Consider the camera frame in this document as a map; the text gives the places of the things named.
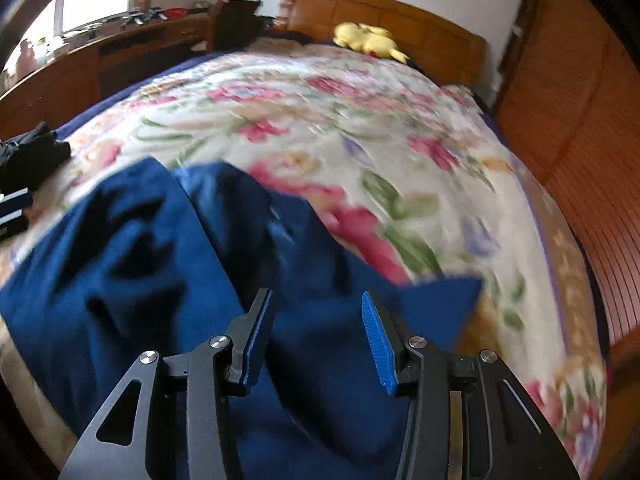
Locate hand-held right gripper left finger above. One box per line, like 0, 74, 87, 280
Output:
59, 288, 275, 480

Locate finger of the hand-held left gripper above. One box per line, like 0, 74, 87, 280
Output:
0, 210, 31, 243
0, 187, 33, 216

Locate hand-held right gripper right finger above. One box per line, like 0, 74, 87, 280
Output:
360, 290, 582, 480

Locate navy blue suit jacket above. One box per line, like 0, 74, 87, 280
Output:
0, 156, 484, 480

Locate black folded clothes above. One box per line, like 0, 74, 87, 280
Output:
0, 121, 72, 194

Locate long wooden desk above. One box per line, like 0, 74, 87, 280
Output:
0, 10, 212, 142

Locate navy bed sheet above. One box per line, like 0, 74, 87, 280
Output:
52, 51, 237, 142

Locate floral blanket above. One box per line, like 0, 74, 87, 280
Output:
0, 41, 610, 480

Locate wooden chair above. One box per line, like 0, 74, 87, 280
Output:
206, 0, 264, 56

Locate dark pillow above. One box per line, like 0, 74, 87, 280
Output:
259, 27, 323, 47

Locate yellow plush toy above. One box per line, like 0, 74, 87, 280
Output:
333, 22, 410, 65

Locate wooden slatted wardrobe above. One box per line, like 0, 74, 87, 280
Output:
492, 0, 640, 376

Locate wooden headboard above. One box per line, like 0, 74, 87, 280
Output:
280, 0, 489, 97

